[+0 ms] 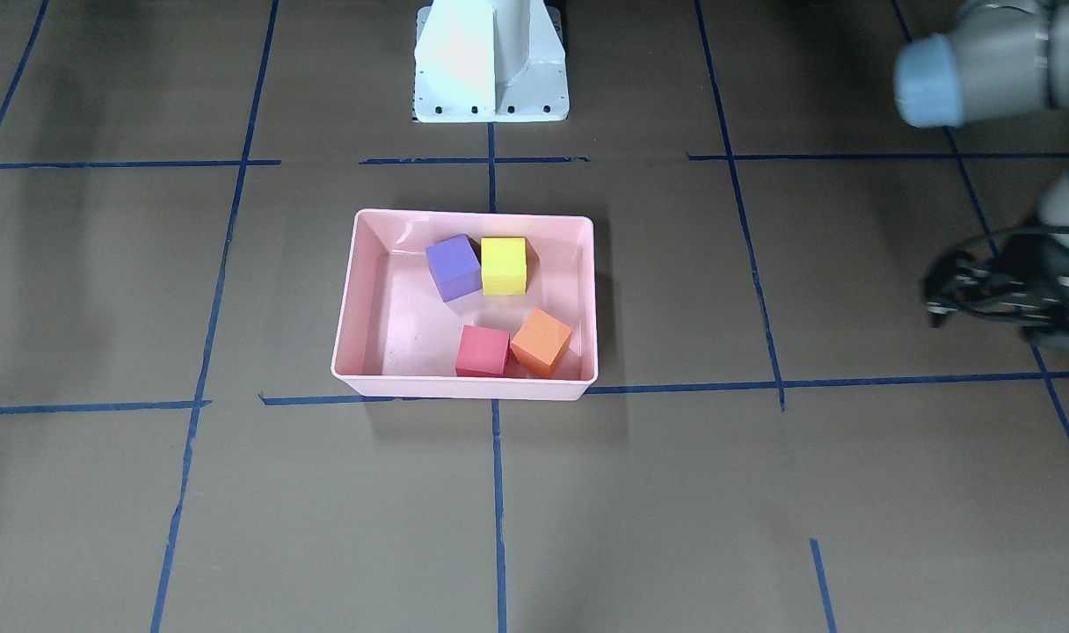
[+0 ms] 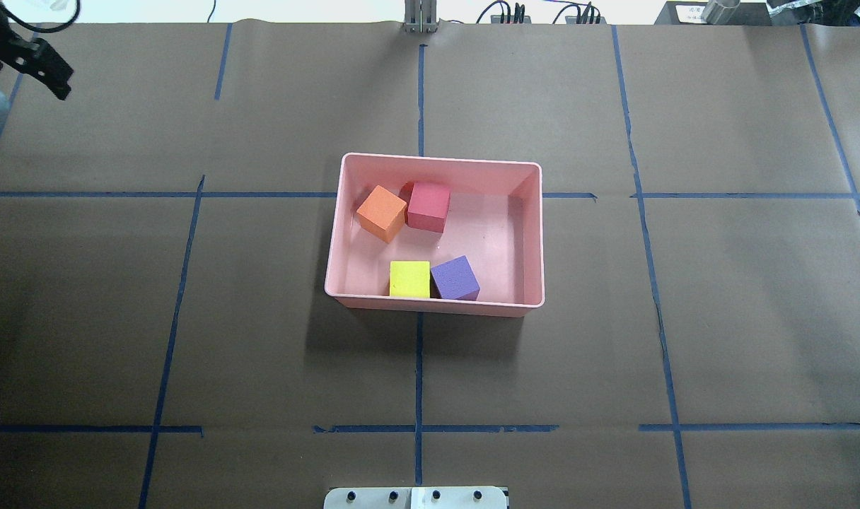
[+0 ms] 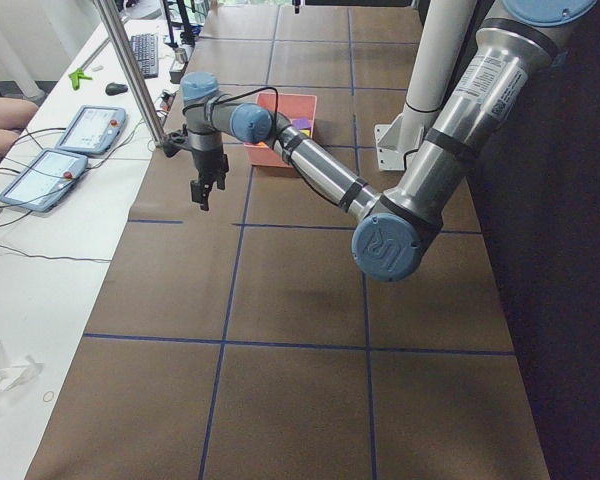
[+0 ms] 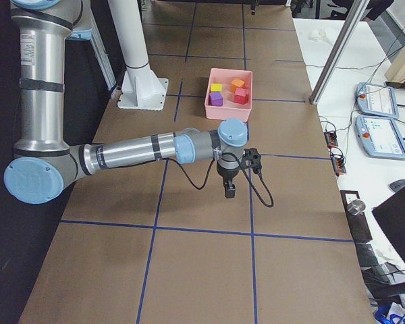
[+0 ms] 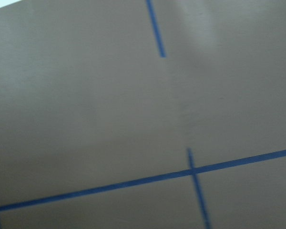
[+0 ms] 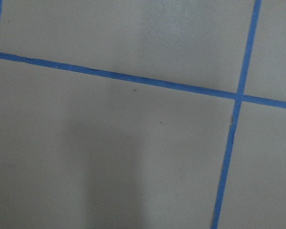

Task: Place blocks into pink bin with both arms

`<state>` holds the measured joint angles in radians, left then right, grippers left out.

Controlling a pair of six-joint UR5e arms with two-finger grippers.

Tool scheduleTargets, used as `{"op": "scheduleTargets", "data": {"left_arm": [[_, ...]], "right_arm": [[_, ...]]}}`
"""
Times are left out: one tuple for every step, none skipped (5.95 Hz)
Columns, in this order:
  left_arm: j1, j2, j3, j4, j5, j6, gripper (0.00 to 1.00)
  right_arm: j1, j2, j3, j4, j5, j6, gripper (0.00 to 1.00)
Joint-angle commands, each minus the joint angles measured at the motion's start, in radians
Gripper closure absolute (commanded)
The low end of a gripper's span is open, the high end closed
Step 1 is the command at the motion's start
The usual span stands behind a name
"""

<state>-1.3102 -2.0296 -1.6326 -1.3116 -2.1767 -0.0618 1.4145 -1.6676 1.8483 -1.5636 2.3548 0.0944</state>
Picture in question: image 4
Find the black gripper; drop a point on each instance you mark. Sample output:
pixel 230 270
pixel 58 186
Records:
pixel 228 175

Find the purple foam block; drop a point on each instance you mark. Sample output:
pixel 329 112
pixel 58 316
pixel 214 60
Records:
pixel 216 99

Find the pink foam block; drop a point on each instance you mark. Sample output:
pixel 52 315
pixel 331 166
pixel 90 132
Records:
pixel 240 96

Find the yellow foam block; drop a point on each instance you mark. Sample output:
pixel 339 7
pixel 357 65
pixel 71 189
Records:
pixel 216 87

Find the orange foam block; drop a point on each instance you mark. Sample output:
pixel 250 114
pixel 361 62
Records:
pixel 236 83

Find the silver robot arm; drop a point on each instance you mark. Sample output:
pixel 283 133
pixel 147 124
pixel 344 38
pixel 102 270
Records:
pixel 44 164

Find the pink plastic bin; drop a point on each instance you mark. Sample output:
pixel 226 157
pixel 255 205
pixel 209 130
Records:
pixel 229 107

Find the black orange connector box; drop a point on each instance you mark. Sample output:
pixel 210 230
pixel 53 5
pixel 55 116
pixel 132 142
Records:
pixel 331 139
pixel 338 163

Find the silver metal cylinder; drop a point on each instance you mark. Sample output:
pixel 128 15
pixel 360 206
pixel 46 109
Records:
pixel 356 207

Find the near teach pendant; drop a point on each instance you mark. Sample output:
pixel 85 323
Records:
pixel 380 137

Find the teach pendant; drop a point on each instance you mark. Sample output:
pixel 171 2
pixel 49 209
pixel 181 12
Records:
pixel 378 100
pixel 380 137

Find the far teach pendant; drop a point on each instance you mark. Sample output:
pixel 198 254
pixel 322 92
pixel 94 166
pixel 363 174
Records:
pixel 378 100

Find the white pedestal column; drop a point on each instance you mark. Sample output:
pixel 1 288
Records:
pixel 141 88

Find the aluminium frame post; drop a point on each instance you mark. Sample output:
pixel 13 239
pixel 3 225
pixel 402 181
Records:
pixel 348 28

